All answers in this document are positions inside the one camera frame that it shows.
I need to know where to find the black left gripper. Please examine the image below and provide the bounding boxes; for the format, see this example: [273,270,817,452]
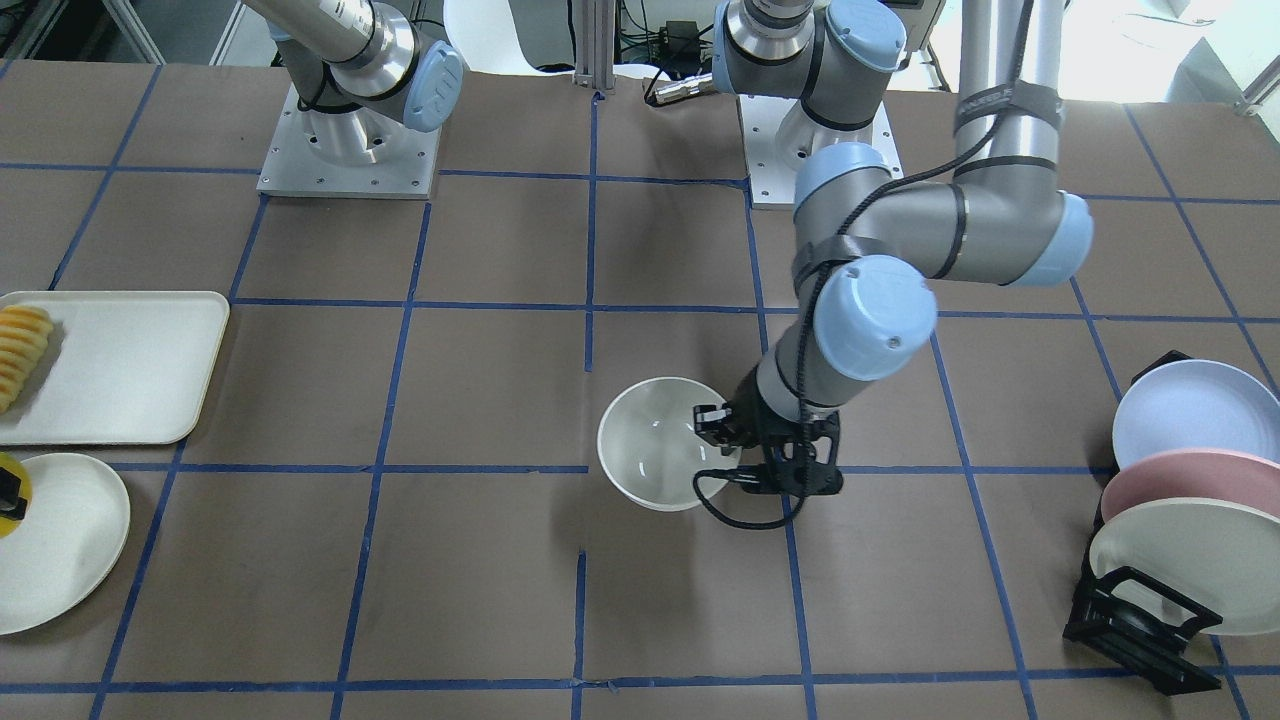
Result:
[692,372,844,498]

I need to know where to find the white ceramic bowl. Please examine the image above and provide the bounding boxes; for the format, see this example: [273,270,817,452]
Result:
[596,377,741,512]

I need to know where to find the yellow lemon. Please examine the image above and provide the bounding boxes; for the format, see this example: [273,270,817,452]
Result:
[1,452,33,538]

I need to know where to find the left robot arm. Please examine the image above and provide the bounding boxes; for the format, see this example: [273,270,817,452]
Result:
[692,1,1094,498]

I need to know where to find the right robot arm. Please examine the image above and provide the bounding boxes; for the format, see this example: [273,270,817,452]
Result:
[3,1,462,471]

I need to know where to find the cream round plate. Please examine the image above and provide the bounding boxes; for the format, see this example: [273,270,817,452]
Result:
[1,454,131,635]

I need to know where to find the sliced yellow fruit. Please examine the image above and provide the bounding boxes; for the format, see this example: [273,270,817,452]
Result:
[1,304,54,414]

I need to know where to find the cream rectangular tray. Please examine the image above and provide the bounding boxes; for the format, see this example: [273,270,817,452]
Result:
[1,291,230,447]

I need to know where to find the light blue plate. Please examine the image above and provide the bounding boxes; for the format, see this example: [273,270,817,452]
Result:
[1111,359,1279,468]

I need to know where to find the pink plate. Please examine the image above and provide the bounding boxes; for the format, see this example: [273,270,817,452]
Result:
[1100,447,1279,521]

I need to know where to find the cream plate in rack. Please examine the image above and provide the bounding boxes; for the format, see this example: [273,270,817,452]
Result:
[1088,498,1279,635]

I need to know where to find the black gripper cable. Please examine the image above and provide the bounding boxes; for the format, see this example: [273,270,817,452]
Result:
[692,0,1036,530]

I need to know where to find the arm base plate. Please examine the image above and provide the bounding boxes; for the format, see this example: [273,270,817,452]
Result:
[256,88,440,200]
[737,95,904,210]

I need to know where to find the aluminium frame post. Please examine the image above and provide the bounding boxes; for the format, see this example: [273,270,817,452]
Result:
[570,0,617,95]

